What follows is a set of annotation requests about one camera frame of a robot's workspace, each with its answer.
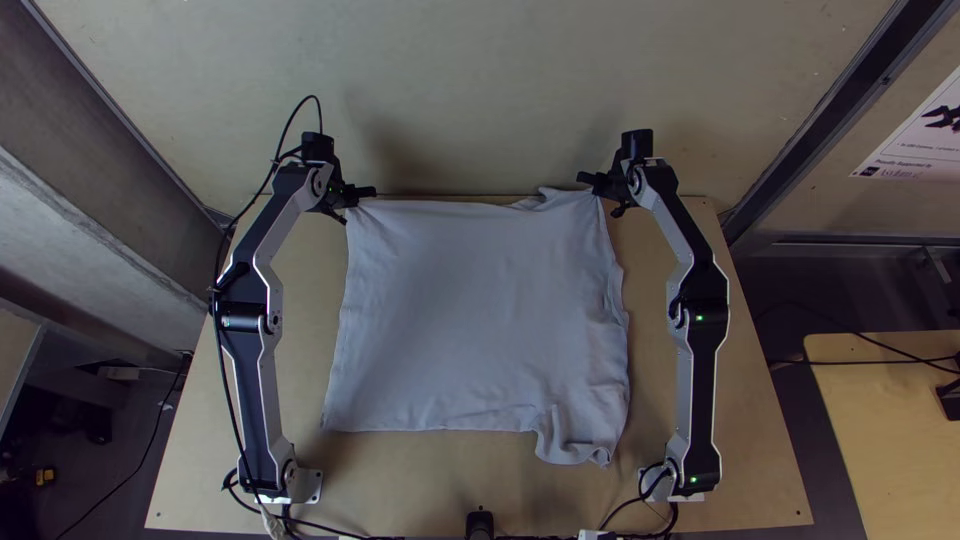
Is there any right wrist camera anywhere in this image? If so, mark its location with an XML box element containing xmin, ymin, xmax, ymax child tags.
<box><xmin>620</xmin><ymin>128</ymin><xmax>655</xmax><ymax>161</ymax></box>

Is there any white t-shirt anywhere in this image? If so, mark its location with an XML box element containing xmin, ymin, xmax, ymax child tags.
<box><xmin>320</xmin><ymin>185</ymin><xmax>631</xmax><ymax>469</ymax></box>

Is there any pale wooden side desk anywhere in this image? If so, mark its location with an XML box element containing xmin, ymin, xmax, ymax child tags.
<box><xmin>803</xmin><ymin>329</ymin><xmax>960</xmax><ymax>540</ymax></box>

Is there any white printed wall poster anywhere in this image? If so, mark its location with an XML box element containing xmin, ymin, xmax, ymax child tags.
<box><xmin>849</xmin><ymin>65</ymin><xmax>960</xmax><ymax>184</ymax></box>

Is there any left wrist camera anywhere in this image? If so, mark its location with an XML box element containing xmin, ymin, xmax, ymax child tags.
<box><xmin>301</xmin><ymin>132</ymin><xmax>335</xmax><ymax>164</ymax></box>

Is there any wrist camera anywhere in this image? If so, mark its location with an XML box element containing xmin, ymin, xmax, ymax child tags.
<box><xmin>301</xmin><ymin>132</ymin><xmax>335</xmax><ymax>164</ymax></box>
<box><xmin>620</xmin><ymin>128</ymin><xmax>655</xmax><ymax>161</ymax></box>

